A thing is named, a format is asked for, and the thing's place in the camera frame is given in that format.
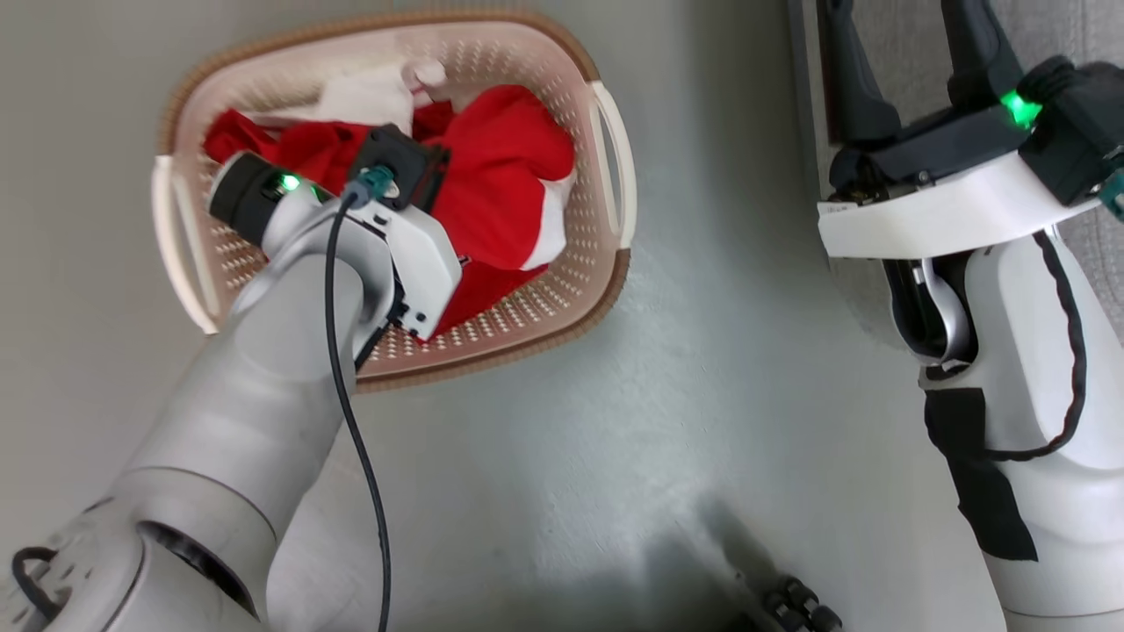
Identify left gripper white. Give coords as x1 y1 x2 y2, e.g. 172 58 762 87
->
354 200 465 343

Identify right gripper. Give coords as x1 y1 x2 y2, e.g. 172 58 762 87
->
817 0 1103 260

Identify red garment with white trim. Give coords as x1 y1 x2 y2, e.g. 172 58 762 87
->
204 85 578 339

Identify pink perforated laundry basket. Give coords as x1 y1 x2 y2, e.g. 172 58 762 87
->
151 9 638 393

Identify grey fabric sofa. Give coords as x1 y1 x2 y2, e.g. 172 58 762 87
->
788 0 1124 352

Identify black fabric patch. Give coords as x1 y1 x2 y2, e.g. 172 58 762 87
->
924 386 1039 563

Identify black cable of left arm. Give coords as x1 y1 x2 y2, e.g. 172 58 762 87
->
323 189 393 632

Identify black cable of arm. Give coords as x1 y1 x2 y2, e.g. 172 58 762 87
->
323 189 393 632
983 230 1090 463

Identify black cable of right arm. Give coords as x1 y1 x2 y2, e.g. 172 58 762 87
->
983 230 1090 463

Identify black cable loop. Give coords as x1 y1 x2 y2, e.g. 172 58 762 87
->
11 546 67 624

